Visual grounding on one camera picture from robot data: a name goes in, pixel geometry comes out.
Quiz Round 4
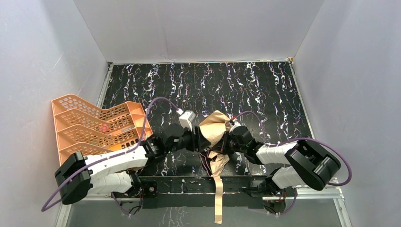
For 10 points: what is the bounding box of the orange plastic file organizer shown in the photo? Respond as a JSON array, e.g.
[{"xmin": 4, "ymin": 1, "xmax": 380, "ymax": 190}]
[{"xmin": 52, "ymin": 94, "xmax": 153, "ymax": 164}]

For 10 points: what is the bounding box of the beige and black folding umbrella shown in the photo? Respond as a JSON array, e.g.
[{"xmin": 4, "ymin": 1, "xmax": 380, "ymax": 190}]
[{"xmin": 199, "ymin": 111, "xmax": 230, "ymax": 224}]

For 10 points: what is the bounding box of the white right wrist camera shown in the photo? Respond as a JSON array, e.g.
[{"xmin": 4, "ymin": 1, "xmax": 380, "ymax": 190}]
[{"xmin": 229, "ymin": 117, "xmax": 241, "ymax": 128}]

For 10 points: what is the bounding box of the aluminium frame rail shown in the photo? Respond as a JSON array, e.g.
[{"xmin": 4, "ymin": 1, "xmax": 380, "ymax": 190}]
[{"xmin": 54, "ymin": 177, "xmax": 353, "ymax": 227}]

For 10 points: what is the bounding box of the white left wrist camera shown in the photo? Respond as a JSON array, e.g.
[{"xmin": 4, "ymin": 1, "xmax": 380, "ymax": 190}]
[{"xmin": 178, "ymin": 109, "xmax": 196, "ymax": 131}]

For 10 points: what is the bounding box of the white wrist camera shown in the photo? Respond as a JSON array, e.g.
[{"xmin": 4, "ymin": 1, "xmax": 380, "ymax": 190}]
[
  {"xmin": 178, "ymin": 109, "xmax": 196, "ymax": 131},
  {"xmin": 229, "ymin": 117, "xmax": 241, "ymax": 128}
]

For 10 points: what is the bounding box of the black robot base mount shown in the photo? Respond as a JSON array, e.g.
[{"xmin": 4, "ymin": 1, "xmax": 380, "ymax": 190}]
[{"xmin": 111, "ymin": 175, "xmax": 287, "ymax": 217}]

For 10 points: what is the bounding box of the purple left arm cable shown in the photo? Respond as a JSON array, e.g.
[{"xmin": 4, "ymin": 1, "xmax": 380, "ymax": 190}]
[{"xmin": 41, "ymin": 96, "xmax": 184, "ymax": 217}]

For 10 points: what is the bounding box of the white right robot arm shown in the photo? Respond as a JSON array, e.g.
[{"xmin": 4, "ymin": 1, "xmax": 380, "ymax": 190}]
[{"xmin": 213, "ymin": 126, "xmax": 341, "ymax": 195}]

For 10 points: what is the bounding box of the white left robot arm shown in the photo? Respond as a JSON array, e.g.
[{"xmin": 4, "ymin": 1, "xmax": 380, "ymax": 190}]
[{"xmin": 55, "ymin": 124, "xmax": 211, "ymax": 205}]

